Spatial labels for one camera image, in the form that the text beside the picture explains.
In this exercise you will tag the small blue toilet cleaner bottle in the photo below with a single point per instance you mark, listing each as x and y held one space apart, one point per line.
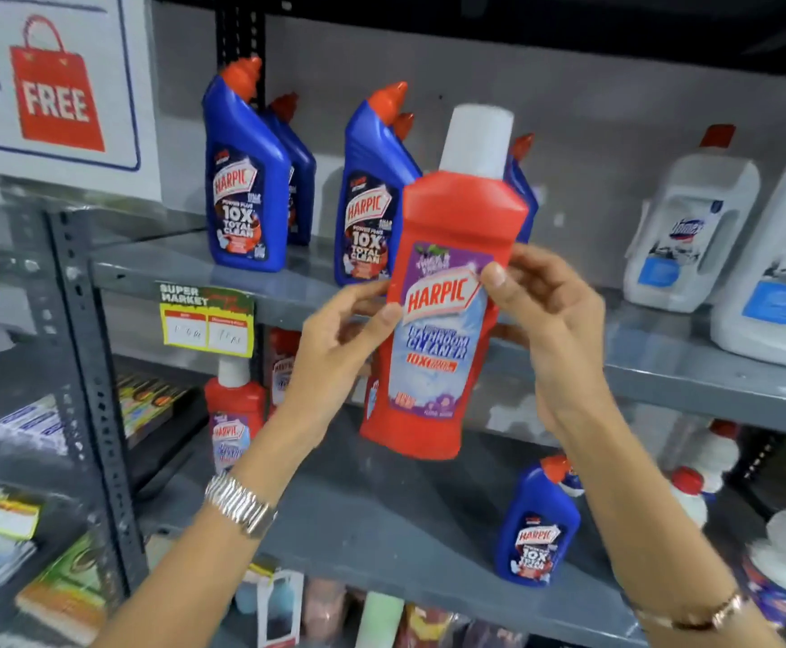
535 526
572 482

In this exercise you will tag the grey metal shelving rack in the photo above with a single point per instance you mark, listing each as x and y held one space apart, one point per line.
670 361

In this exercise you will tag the person's left forearm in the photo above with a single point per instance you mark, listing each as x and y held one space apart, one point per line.
210 560

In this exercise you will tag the yellow green shelf price label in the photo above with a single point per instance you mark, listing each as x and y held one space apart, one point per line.
207 320

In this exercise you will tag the person's right thumb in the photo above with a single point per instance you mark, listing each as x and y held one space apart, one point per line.
504 290

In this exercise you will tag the colourful flat boxes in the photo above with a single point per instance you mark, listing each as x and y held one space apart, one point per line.
146 401

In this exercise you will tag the silver metal wristwatch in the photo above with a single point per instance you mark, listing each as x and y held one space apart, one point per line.
239 506

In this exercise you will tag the white carded product pack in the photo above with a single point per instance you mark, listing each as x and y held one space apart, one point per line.
279 610

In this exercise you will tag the pink bottle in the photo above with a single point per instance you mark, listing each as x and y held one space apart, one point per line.
323 607

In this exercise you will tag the white promotional sign red bag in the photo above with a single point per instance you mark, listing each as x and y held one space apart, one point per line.
55 87

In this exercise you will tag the red bathroom cleaner bottle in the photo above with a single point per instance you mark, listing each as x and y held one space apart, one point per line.
234 411
457 215
283 367

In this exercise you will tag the person's right forearm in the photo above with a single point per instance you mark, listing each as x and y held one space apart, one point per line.
643 526

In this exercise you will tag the green scrub sponge packs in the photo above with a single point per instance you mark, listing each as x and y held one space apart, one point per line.
69 587

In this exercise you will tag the white bleach bottle red cap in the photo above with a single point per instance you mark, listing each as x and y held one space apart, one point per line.
690 236

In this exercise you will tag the person's left hand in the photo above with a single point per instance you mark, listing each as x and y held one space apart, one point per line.
329 357

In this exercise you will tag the pale green bottle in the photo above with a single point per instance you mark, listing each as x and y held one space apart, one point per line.
379 620

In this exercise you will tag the person's right hand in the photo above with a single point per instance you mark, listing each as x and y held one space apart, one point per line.
568 330

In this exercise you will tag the white blue packets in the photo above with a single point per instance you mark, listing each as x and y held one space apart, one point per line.
32 425

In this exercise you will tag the person's left thumb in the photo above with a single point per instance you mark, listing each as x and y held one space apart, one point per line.
376 327

